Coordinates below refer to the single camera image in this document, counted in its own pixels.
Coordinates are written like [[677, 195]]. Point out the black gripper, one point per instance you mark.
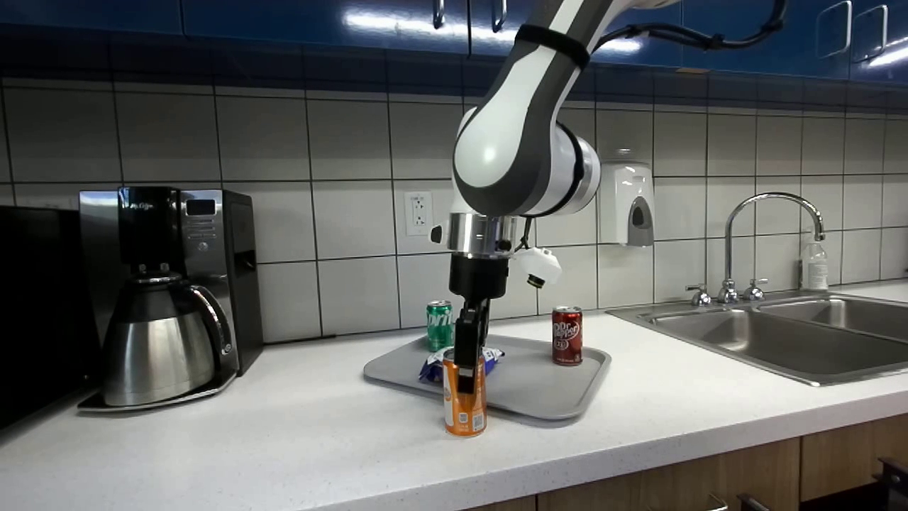
[[480, 279]]

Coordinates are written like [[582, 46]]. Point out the orange soda can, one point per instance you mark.
[[466, 407]]

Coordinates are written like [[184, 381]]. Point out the red soda can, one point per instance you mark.
[[569, 337]]

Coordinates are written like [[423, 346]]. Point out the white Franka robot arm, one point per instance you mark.
[[514, 144]]

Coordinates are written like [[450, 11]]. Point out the green soda can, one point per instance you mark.
[[439, 329]]

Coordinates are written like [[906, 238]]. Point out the blue soda can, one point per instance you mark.
[[429, 368]]

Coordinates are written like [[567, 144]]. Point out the grey plastic tray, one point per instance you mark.
[[540, 388]]

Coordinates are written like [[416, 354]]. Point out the wooden base cabinet front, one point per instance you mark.
[[663, 478], [853, 456]]

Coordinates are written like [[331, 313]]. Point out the black steel coffee maker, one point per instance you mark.
[[223, 245]]

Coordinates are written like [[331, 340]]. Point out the chrome gooseneck faucet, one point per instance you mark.
[[731, 245]]

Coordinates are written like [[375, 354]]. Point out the stainless steel carafe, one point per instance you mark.
[[158, 346]]

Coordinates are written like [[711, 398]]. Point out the stainless steel double sink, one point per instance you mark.
[[805, 346]]

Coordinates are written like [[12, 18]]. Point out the clear soap bottle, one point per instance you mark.
[[816, 270]]

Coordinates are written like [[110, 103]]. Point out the black microwave oven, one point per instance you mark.
[[43, 313]]

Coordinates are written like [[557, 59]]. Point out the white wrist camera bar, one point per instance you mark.
[[537, 268]]

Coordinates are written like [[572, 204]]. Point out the white wall outlet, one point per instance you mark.
[[419, 214]]

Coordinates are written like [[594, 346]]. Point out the white wall soap dispenser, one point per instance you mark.
[[626, 195]]

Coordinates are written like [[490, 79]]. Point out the blue wall cabinet door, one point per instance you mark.
[[897, 31], [480, 38], [284, 18], [87, 11], [747, 15]]

